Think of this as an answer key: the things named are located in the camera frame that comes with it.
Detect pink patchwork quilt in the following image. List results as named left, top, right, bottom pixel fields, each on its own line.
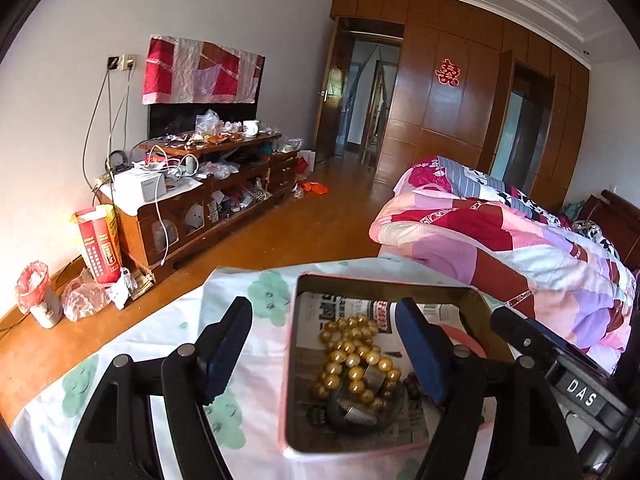
left=369, top=195, right=636, bottom=376

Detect gold bead bracelet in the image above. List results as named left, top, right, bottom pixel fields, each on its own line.
left=311, top=314, right=403, bottom=413

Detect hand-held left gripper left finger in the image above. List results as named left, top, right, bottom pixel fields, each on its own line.
left=60, top=296, right=253, bottom=480

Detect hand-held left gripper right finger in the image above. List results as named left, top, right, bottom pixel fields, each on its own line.
left=397, top=297, right=583, bottom=480

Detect wooden television cabinet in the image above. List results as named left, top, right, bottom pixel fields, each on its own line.
left=95, top=132, right=300, bottom=281

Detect white charger cable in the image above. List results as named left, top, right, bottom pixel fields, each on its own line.
left=150, top=145, right=198, bottom=266

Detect red paper-cut wall decoration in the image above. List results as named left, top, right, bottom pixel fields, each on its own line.
left=434, top=57, right=462, bottom=88

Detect black television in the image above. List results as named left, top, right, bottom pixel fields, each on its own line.
left=147, top=35, right=266, bottom=138

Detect white shopping bag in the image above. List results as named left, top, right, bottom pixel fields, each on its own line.
left=295, top=150, right=317, bottom=181

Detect floral striped quilt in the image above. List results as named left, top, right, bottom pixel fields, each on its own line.
left=393, top=156, right=621, bottom=261

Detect wooden bed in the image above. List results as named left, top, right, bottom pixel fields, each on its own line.
left=582, top=189, right=636, bottom=241

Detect red yellow paper bag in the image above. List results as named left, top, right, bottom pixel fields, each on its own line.
left=70, top=204, right=123, bottom=285

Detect red patchwork television cover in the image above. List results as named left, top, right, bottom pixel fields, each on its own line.
left=141, top=35, right=266, bottom=107

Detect printed paper leaflet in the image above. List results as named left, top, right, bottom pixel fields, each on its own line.
left=295, top=291, right=471, bottom=361

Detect cloud print tablecloth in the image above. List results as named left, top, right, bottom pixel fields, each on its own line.
left=10, top=257, right=501, bottom=480

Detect bin with pink bag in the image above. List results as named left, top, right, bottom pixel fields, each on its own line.
left=15, top=261, right=64, bottom=330

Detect wooden door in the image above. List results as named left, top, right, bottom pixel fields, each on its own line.
left=312, top=17, right=351, bottom=161

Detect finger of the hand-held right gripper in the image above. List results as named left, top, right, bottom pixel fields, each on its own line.
left=490, top=305, right=617, bottom=379

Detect white cardboard box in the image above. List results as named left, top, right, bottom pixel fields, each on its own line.
left=112, top=167, right=168, bottom=206

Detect wooden wardrobe wall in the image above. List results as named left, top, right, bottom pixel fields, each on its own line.
left=330, top=0, right=591, bottom=211

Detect hanging grey cables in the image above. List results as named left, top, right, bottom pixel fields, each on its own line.
left=82, top=67, right=136, bottom=191

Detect pink metal tin box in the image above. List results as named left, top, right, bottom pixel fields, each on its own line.
left=279, top=272, right=516, bottom=461

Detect brown wooden bead string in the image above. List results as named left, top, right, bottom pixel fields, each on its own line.
left=402, top=372, right=436, bottom=401

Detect pink heart-shaped dish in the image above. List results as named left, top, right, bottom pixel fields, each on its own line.
left=440, top=324, right=488, bottom=358

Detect clear plastic bag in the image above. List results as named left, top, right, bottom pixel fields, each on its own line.
left=195, top=109, right=221, bottom=133

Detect crumpled pink plastic bag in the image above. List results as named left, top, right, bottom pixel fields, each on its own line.
left=61, top=267, right=132, bottom=321

